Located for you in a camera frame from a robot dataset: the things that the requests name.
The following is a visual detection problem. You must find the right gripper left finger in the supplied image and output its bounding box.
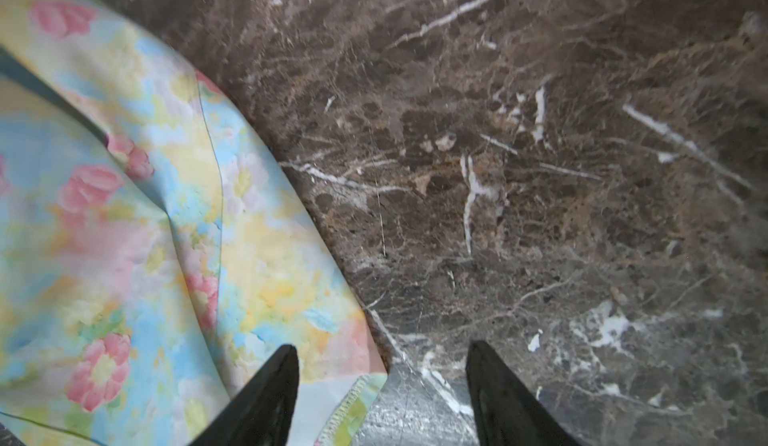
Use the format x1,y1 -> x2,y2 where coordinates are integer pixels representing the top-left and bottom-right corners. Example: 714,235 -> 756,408
191,344 -> 299,446

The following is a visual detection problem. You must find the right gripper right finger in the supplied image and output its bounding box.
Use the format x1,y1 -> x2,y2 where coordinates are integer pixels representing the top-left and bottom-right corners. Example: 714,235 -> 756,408
465,340 -> 579,446

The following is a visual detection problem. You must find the pastel floral skirt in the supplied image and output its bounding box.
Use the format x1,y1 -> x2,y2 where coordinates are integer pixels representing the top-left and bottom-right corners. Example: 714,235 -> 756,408
1,0 -> 387,445

